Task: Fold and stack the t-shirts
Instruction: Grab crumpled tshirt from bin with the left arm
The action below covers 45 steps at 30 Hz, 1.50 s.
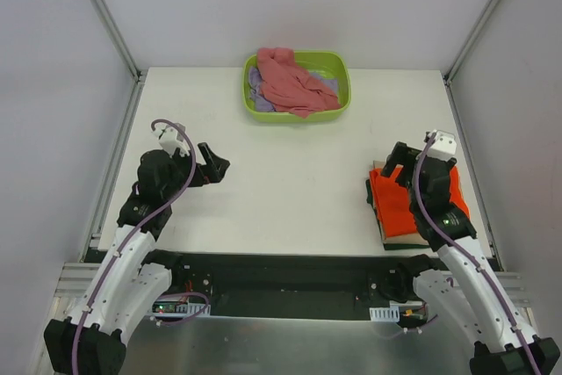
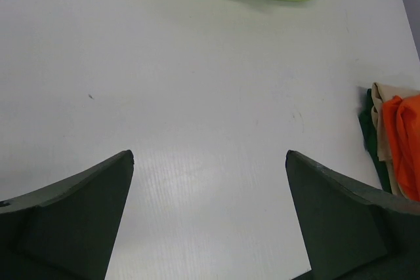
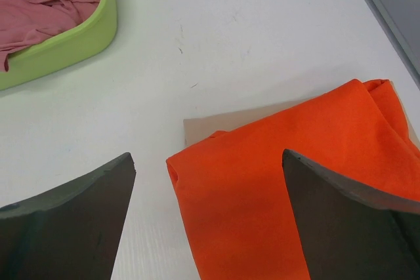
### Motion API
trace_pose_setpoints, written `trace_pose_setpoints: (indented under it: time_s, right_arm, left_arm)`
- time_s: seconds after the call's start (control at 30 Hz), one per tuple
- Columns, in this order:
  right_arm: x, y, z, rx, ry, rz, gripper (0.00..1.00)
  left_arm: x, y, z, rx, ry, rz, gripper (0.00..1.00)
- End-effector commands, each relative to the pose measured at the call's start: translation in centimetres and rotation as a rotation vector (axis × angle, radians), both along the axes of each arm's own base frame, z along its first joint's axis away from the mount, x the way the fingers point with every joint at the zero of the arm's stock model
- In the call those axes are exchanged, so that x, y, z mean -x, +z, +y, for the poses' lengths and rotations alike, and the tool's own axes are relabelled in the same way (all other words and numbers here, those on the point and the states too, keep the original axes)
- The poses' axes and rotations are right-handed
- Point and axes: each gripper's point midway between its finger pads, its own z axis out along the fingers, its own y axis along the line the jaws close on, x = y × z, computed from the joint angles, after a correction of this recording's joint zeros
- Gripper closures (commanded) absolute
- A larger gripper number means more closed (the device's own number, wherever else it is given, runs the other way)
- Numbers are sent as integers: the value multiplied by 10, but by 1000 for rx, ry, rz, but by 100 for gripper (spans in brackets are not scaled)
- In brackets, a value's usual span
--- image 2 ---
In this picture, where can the dark green folded t-shirt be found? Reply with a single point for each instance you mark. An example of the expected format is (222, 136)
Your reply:
(370, 141)

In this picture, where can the orange folded t-shirt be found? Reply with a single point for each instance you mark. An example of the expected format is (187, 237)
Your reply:
(401, 120)

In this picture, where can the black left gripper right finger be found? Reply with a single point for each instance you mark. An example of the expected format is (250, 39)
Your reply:
(352, 230)

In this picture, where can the beige folded t-shirt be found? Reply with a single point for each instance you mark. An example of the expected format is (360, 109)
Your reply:
(380, 94)

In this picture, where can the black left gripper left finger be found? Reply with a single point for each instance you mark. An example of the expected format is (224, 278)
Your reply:
(66, 230)

